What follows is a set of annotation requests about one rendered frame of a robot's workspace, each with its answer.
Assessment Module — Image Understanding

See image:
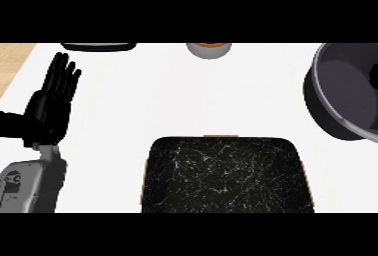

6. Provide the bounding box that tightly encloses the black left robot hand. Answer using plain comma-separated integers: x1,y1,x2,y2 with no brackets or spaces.
0,51,83,148

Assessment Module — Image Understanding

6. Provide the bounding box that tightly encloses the black marble tray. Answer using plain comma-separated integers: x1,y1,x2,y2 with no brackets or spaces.
139,134,316,214

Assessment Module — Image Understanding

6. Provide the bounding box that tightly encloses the dark grey pot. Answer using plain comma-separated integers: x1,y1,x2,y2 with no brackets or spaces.
303,43,378,144

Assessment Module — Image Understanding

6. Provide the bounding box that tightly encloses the pale wooden board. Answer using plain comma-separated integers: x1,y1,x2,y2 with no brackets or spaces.
0,43,39,100

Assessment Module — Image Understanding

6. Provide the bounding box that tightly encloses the grey cup with orange top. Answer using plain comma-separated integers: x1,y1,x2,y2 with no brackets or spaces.
185,43,234,60

